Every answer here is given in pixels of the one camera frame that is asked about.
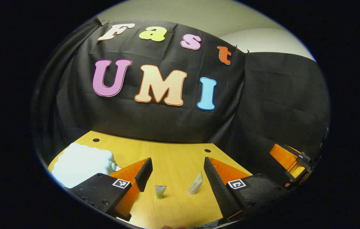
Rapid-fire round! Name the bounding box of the white tube with green cap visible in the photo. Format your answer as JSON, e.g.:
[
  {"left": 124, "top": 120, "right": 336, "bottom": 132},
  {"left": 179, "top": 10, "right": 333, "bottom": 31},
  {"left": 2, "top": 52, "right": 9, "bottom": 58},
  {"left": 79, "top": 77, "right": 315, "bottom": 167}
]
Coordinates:
[{"left": 154, "top": 185, "right": 167, "bottom": 200}]

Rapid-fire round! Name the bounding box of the light blue suitcase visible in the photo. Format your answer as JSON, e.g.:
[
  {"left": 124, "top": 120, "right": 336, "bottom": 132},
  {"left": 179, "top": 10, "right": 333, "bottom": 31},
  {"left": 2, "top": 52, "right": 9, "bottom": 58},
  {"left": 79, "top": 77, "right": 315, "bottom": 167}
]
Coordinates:
[{"left": 51, "top": 142, "right": 121, "bottom": 189}]

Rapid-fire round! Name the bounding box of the black backdrop cloth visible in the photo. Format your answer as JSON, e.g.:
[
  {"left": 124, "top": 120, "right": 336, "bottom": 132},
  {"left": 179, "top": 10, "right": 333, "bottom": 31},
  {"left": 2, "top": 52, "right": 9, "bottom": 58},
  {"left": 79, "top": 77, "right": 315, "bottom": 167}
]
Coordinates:
[{"left": 32, "top": 19, "right": 330, "bottom": 180}]

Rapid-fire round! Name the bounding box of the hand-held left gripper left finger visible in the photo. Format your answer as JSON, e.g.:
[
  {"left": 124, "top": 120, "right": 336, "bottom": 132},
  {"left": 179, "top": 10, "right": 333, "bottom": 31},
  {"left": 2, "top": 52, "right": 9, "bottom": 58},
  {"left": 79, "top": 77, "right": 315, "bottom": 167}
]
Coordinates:
[{"left": 69, "top": 157, "right": 153, "bottom": 222}]

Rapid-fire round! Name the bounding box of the white and green tube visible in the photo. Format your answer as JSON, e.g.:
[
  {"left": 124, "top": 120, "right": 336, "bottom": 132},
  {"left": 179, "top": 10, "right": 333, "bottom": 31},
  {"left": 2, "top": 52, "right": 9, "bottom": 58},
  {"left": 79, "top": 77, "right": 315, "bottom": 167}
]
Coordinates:
[{"left": 187, "top": 171, "right": 203, "bottom": 195}]

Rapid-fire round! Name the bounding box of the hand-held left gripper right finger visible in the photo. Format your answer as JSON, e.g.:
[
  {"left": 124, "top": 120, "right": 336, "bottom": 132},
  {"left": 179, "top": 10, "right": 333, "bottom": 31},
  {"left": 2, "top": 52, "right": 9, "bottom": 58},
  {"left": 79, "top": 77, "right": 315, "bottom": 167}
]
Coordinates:
[{"left": 203, "top": 156, "right": 292, "bottom": 223}]

